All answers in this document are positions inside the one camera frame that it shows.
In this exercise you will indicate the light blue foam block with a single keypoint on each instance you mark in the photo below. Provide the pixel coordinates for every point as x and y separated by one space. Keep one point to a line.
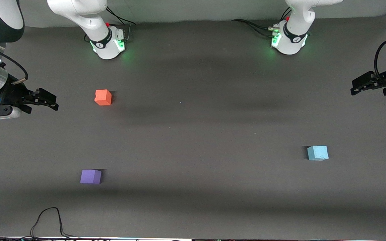
317 153

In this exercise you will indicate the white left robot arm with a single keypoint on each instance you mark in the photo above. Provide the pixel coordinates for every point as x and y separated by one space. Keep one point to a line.
293 33

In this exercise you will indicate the purple foam block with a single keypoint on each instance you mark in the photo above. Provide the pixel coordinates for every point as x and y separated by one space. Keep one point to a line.
90 176

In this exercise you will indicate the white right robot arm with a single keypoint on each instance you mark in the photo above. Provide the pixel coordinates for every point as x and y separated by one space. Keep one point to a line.
92 20

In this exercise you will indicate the orange foam block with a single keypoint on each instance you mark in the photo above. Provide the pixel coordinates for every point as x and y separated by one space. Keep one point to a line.
103 97

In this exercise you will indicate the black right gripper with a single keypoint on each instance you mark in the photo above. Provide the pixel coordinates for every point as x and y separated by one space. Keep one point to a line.
11 91

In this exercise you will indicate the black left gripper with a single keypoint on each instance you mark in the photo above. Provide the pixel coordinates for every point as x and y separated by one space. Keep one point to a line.
385 81

